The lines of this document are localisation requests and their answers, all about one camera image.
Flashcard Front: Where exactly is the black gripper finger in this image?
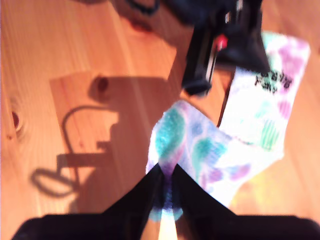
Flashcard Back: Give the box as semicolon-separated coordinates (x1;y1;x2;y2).
216;24;272;74
171;164;241;240
102;163;165;240

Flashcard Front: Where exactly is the tie-dye Hugging Face sock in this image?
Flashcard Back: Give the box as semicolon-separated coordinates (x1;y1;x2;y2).
146;31;312;223

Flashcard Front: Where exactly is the thick black cable loop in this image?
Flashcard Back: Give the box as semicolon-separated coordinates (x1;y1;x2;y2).
124;0;161;16

